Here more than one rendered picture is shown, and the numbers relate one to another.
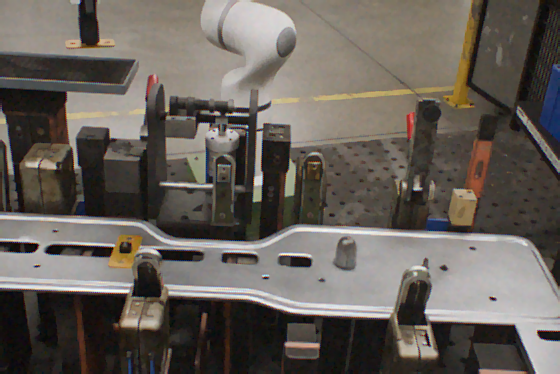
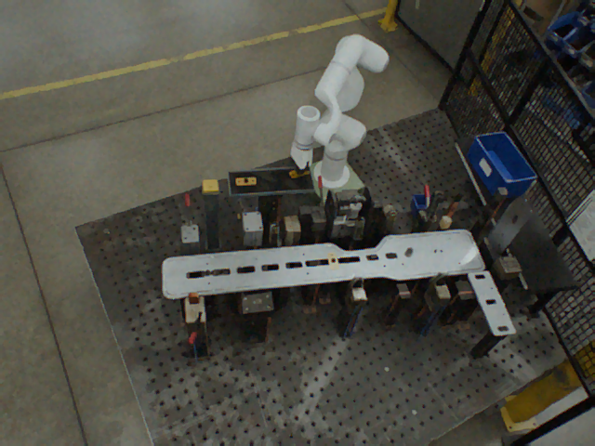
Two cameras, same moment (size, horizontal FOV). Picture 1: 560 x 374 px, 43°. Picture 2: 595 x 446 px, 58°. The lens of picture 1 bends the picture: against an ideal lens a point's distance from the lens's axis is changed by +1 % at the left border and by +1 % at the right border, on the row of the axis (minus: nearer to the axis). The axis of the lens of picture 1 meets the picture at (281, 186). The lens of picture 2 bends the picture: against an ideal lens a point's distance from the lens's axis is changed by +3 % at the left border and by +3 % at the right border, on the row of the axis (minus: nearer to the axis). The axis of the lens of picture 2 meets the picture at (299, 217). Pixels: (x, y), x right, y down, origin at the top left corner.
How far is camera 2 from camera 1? 1.47 m
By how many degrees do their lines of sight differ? 26
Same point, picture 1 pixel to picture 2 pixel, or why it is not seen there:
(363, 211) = (381, 183)
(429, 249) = (434, 242)
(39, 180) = (293, 235)
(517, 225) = (447, 181)
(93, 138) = (307, 214)
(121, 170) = (320, 224)
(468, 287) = (451, 259)
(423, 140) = (434, 204)
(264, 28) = (355, 136)
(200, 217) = (345, 232)
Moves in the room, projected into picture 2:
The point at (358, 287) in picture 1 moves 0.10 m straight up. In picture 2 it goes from (416, 265) to (422, 253)
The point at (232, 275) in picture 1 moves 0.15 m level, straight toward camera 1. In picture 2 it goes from (373, 267) to (384, 297)
